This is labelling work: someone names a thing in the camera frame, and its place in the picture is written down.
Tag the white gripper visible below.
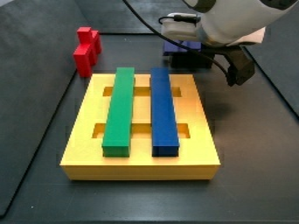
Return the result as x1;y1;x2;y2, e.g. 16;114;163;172
160;13;207;42

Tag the purple interlocking block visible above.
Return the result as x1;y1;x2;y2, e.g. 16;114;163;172
163;41;201;56

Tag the yellow slotted board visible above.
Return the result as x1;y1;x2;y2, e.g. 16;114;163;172
60;73;220;180

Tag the red interlocking block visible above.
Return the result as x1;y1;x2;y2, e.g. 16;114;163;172
73;27;101;77

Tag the blue rectangular bar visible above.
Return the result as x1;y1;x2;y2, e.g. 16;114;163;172
151;68;180;157

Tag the green rectangular bar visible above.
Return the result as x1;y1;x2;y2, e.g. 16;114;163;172
101;67;135;158

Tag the black camera cable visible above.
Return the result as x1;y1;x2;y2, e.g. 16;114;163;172
121;0;235;84

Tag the black angle bracket fixture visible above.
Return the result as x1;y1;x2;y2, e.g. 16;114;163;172
169;52;212;69

